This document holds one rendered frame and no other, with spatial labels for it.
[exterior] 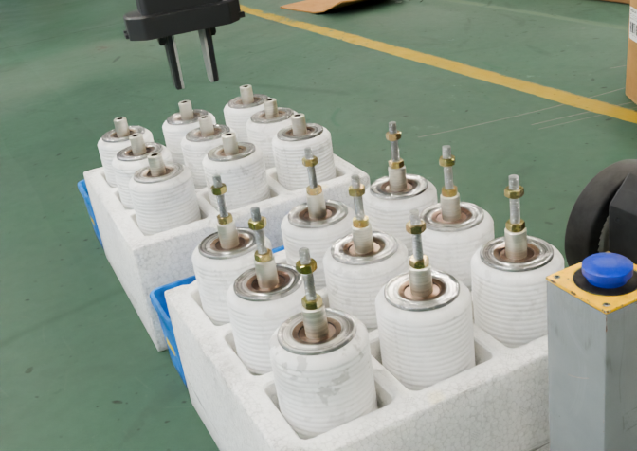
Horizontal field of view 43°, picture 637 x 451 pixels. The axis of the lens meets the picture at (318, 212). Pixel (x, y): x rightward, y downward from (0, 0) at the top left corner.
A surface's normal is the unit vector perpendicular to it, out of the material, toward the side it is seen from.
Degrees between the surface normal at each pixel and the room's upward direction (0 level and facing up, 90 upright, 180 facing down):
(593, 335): 90
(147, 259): 90
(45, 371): 0
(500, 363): 0
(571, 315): 90
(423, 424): 90
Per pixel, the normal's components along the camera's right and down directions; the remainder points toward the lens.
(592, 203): -0.73, -0.36
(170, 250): 0.43, 0.33
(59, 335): -0.14, -0.90
